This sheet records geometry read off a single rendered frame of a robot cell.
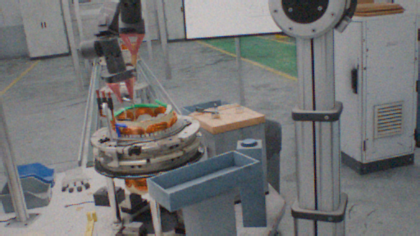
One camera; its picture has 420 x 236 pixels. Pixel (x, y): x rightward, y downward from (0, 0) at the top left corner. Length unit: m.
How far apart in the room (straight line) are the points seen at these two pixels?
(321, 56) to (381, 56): 2.37
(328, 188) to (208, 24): 1.37
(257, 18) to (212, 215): 1.37
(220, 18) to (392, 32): 1.54
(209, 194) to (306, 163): 0.25
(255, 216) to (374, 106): 2.22
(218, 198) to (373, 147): 2.58
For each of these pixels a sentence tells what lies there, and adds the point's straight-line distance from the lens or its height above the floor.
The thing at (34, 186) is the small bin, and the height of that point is 0.82.
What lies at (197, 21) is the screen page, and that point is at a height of 1.33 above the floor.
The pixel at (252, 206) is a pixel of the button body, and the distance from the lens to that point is 1.29.
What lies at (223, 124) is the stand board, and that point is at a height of 1.07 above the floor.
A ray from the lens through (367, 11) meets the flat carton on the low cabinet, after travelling 3.36.
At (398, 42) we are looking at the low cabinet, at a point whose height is 1.00.
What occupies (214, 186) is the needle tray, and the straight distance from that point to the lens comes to 0.98.
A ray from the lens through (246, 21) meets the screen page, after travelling 2.21.
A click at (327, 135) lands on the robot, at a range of 1.04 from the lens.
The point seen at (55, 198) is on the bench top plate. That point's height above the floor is 0.78.
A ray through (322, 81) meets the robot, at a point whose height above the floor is 1.25.
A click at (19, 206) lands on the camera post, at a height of 0.84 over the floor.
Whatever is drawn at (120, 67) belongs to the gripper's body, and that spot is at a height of 1.27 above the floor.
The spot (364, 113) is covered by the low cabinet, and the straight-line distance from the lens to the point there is 3.38.
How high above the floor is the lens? 1.46
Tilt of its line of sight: 16 degrees down
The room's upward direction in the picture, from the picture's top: 6 degrees counter-clockwise
